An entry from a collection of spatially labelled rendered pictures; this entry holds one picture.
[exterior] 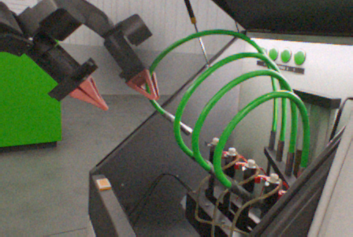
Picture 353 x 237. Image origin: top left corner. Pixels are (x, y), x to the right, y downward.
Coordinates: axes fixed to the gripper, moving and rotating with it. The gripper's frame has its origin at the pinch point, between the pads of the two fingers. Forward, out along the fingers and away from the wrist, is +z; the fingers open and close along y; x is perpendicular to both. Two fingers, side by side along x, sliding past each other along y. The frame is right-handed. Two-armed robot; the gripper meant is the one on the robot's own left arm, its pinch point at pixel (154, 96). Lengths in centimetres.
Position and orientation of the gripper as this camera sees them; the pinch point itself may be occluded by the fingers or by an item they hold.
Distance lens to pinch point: 90.1
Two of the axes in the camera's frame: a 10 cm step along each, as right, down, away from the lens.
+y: 1.4, -0.2, 9.9
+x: -8.0, 5.9, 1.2
